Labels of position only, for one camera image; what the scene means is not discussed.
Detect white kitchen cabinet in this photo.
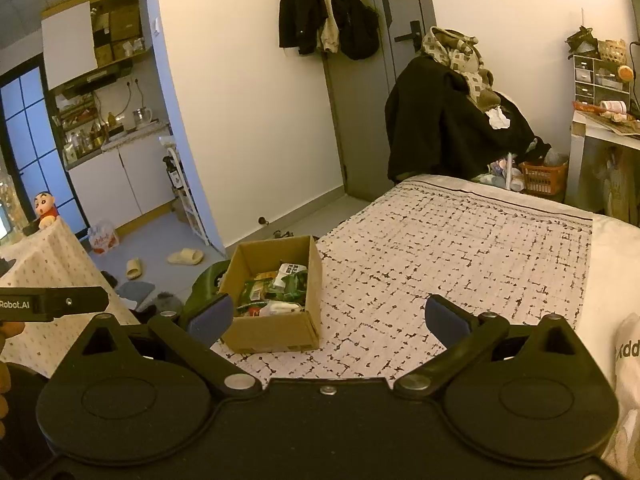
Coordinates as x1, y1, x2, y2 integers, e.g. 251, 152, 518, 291
67, 132, 176, 233

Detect hanging black bag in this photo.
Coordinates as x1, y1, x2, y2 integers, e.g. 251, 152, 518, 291
340, 0, 381, 61

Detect hanging beige garment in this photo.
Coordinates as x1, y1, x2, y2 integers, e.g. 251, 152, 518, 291
317, 0, 346, 53

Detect stacked cardboard boxes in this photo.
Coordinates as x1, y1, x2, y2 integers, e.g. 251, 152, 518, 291
90, 2, 142, 63

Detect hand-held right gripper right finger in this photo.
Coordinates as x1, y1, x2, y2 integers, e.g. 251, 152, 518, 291
394, 295, 596, 400

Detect grey drawer organizer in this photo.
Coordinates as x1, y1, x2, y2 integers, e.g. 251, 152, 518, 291
572, 55, 631, 103

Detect dotted cream cloth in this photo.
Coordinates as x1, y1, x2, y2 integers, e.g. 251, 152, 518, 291
0, 220, 141, 378

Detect white wall cabinet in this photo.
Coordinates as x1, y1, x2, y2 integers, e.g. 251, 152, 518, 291
41, 2, 98, 88

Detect green snack packet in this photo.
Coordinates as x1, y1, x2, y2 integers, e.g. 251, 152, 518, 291
237, 277, 276, 311
272, 272, 308, 306

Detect grey fluffy rug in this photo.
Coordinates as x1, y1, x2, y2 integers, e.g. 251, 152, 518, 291
150, 292, 185, 316

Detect white storage rack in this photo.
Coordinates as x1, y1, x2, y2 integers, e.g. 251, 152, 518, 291
162, 145, 211, 246

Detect grey floor mat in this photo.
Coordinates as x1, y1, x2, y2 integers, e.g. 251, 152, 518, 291
116, 281, 156, 306

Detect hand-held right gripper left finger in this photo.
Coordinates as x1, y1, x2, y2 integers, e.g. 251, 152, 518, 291
70, 294, 261, 401

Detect plain white snack packet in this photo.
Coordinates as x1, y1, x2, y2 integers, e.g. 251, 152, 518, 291
259, 301, 306, 317

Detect hanging black jacket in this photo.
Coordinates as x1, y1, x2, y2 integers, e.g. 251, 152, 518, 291
278, 0, 331, 56

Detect black coat on chair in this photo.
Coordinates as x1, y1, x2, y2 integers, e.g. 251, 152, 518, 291
385, 55, 538, 186

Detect cartoon boy doll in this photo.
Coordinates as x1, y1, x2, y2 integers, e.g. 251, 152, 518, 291
34, 191, 60, 231

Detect orange plastic basket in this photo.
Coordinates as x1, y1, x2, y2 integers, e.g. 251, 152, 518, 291
519, 160, 568, 196

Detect cardboard box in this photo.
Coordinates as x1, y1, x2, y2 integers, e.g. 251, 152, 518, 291
217, 235, 323, 356

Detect patterned beige garment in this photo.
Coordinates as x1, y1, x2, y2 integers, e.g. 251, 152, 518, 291
420, 27, 501, 111

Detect person's left hand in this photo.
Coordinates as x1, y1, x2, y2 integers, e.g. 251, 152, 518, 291
0, 321, 26, 420

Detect white duvet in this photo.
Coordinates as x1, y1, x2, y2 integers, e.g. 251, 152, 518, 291
570, 212, 640, 341

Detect white printed garment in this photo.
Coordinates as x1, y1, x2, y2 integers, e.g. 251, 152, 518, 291
600, 312, 640, 480

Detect black door handle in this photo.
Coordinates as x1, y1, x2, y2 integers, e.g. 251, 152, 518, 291
394, 20, 423, 53

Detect green cartoon rug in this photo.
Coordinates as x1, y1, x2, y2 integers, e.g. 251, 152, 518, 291
182, 260, 231, 321

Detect white desk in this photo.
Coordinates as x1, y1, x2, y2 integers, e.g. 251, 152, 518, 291
570, 110, 640, 221

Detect red white plastic bag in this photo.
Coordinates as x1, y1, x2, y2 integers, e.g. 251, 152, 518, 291
89, 220, 120, 256

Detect dark green model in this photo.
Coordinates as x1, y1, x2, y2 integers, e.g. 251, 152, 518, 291
566, 25, 598, 58

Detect grey door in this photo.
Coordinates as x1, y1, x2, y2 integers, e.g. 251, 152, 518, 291
320, 0, 436, 201

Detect patterned white bed blanket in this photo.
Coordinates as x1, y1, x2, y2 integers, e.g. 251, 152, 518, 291
210, 175, 596, 381

